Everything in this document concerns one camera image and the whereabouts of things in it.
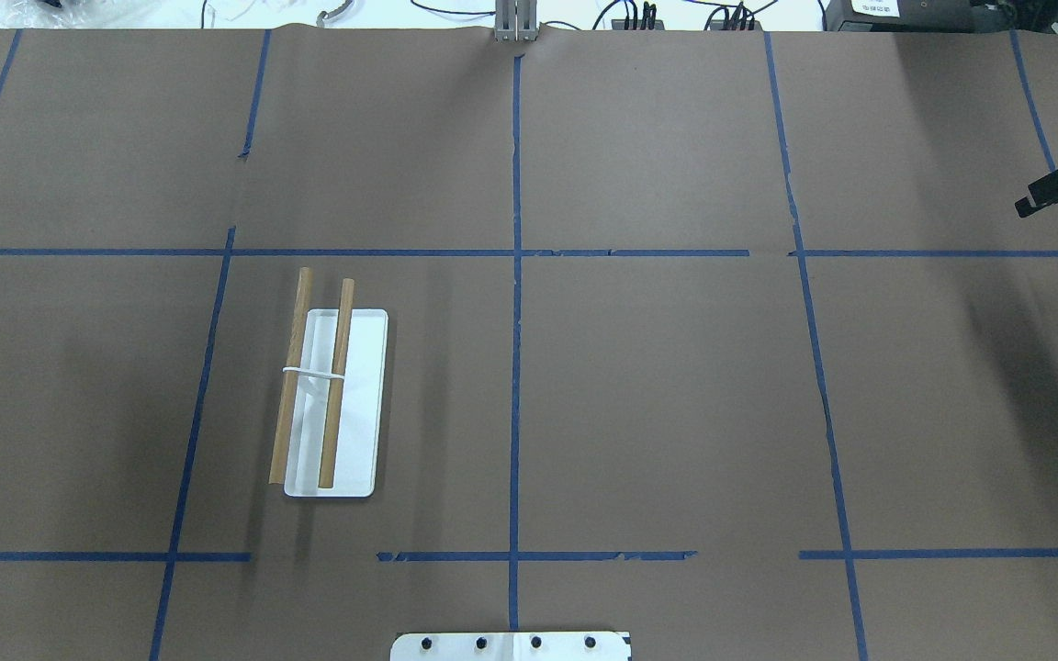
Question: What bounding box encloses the white towel rack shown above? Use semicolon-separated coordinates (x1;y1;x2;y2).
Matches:
268;267;389;499

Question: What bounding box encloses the aluminium frame post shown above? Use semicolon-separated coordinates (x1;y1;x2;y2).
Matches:
494;0;540;42

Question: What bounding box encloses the grabber tool with green handle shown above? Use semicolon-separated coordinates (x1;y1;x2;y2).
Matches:
315;0;355;27

